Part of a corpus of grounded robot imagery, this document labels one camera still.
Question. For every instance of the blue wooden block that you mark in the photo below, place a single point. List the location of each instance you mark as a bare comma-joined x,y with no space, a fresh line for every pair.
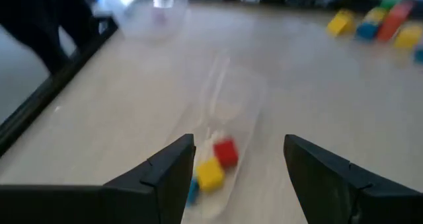
419,53

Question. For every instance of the yellow wooden block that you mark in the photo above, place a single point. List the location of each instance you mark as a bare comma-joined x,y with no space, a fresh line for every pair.
340,23

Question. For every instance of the yellow wooden cube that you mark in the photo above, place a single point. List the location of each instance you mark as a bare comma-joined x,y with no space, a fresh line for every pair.
376,15
209,175
408,36

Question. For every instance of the green wooden block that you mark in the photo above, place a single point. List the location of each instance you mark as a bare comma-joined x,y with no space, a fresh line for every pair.
390,2

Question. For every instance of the orange wooden block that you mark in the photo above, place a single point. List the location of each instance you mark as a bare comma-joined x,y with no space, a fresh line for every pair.
395,20

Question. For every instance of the black background object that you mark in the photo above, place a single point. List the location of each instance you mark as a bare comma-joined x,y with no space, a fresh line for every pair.
39,19

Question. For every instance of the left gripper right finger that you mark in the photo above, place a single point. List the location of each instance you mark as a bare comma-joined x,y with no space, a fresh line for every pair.
347,197

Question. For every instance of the blue wooden cube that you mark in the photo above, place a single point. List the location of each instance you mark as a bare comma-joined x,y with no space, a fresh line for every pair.
192,191
367,31

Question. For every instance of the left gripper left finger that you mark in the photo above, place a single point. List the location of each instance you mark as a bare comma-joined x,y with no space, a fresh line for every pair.
132,204

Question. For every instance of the clear plastic bin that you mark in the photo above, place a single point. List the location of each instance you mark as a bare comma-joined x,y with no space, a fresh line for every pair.
148,22
231,95

